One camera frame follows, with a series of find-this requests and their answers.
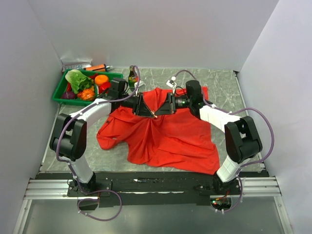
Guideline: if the red toy pepper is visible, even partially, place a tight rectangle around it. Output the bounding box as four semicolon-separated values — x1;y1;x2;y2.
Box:
98;81;111;94

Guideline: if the toy orange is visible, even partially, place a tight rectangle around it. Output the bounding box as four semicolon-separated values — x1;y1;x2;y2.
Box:
94;75;109;86

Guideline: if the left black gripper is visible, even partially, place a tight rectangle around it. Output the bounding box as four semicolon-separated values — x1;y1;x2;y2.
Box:
119;92;154;118

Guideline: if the purple cable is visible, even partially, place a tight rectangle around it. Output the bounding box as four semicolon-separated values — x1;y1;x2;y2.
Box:
55;65;141;222
172;69;275;213

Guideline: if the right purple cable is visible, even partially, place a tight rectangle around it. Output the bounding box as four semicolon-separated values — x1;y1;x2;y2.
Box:
172;69;275;213

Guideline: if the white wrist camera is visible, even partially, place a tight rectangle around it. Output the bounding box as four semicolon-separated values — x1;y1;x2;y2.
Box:
166;76;177;93
137;80;145;88

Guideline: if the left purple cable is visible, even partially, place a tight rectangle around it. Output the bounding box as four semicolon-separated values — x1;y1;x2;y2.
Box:
55;65;141;222

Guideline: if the purple toy onion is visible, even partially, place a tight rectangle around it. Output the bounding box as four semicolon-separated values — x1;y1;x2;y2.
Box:
61;91;77;100

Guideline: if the red toy chili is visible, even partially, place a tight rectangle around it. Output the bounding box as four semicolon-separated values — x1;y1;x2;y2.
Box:
66;83;72;92

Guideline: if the crumpled white packet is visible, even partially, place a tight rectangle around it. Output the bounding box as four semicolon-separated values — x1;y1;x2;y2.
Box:
61;58;92;73

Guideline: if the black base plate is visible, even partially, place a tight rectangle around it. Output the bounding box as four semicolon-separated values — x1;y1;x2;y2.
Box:
34;170;269;211

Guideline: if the orange toy pumpkin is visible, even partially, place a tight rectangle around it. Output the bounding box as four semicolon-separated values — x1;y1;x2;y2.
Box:
77;89;95;101

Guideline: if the green glass bottle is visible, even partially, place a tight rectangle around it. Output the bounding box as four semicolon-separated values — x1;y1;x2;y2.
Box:
128;65;139;91

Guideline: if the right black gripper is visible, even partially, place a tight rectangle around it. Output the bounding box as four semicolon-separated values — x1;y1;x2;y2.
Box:
155;92;193;116

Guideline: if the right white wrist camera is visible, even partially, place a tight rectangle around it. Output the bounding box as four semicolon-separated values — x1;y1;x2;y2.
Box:
166;76;177;93

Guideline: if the orange black tube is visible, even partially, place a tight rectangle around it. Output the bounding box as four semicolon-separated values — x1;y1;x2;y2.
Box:
83;64;113;72

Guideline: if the red t-shirt garment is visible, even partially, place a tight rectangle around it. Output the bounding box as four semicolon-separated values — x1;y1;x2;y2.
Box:
96;86;221;176

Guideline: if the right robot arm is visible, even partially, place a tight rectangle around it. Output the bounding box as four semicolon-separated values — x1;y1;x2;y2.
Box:
155;80;263;194

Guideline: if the toy lettuce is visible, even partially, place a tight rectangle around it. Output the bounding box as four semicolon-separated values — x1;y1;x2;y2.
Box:
65;70;93;94

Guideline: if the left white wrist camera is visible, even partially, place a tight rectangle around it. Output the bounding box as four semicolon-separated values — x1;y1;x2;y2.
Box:
137;80;145;88

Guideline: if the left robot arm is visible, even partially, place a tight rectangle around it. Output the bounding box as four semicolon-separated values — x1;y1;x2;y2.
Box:
50;78;155;196

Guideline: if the aluminium rail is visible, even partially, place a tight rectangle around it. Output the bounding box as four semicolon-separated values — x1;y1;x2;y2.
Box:
24;177;282;200

